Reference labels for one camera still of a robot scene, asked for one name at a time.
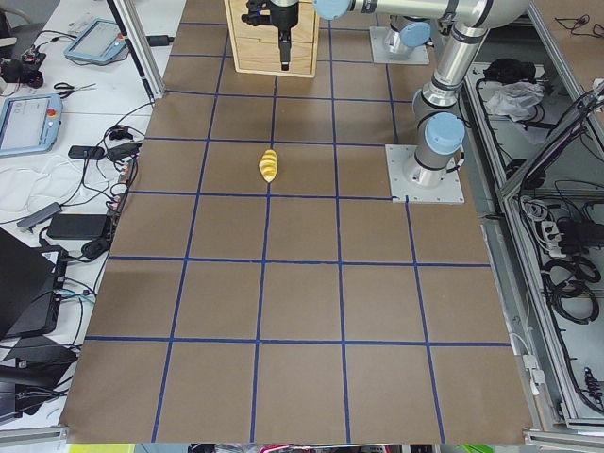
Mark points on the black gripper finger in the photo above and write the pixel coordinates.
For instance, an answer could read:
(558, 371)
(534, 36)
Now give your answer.
(285, 49)

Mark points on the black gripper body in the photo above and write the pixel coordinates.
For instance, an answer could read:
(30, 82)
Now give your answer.
(284, 18)

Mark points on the wooden drawer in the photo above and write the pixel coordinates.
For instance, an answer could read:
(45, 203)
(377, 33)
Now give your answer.
(303, 32)
(253, 56)

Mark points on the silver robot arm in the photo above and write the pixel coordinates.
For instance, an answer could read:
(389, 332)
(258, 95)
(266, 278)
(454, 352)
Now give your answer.
(406, 33)
(440, 133)

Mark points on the light wooden drawer cabinet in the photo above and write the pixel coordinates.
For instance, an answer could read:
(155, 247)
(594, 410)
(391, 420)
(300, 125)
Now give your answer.
(255, 48)

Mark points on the blue teach pendant upper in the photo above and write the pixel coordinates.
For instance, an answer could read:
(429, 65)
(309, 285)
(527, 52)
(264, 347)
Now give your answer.
(100, 43)

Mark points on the blue teach pendant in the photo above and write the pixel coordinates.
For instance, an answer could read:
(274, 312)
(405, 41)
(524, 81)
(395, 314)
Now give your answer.
(30, 124)
(100, 43)

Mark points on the yellow toy bread loaf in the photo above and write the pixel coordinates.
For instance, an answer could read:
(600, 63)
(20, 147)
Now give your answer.
(268, 165)

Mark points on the black cloth bundle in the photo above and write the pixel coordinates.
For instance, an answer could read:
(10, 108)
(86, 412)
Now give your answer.
(509, 71)

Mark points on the crumpled white cloth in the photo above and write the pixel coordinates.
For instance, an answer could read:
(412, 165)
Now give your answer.
(517, 100)

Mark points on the blue teach pendant lower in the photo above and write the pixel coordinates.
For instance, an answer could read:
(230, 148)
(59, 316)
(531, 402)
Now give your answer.
(30, 124)

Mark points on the black power brick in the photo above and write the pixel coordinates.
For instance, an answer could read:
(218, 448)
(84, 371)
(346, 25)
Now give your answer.
(66, 226)

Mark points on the grey usb hub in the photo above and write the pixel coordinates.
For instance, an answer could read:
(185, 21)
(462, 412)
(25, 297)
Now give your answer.
(39, 216)

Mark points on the white power strip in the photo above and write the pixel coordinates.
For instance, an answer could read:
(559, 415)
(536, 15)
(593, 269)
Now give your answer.
(550, 239)

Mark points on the black laptop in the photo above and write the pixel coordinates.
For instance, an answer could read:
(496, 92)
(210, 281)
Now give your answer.
(30, 280)

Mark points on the aluminium frame post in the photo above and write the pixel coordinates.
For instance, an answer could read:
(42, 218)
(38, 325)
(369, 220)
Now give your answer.
(131, 28)

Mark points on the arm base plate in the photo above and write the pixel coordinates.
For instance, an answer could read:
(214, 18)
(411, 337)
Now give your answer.
(418, 56)
(410, 182)

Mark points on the black handled scissors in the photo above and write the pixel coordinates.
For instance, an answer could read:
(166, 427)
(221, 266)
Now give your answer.
(65, 89)

